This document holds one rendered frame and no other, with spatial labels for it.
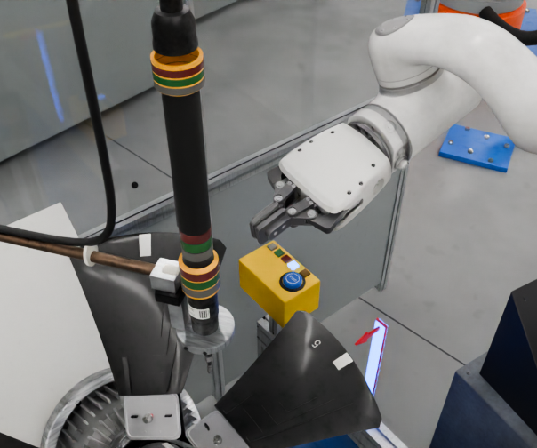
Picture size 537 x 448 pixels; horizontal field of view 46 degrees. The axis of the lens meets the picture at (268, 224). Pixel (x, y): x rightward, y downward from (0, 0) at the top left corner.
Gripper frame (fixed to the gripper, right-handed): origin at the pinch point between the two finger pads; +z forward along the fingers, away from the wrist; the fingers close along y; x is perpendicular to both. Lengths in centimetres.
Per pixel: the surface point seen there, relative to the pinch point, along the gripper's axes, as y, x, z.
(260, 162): 59, -80, -37
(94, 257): 11.0, -1.3, 17.1
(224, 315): -0.8, -10.2, 8.9
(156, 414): 1.5, -28.1, 22.7
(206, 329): -1.8, -8.1, 11.9
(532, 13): 151, -273, -348
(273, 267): 23, -60, -13
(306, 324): 1.6, -40.0, -5.0
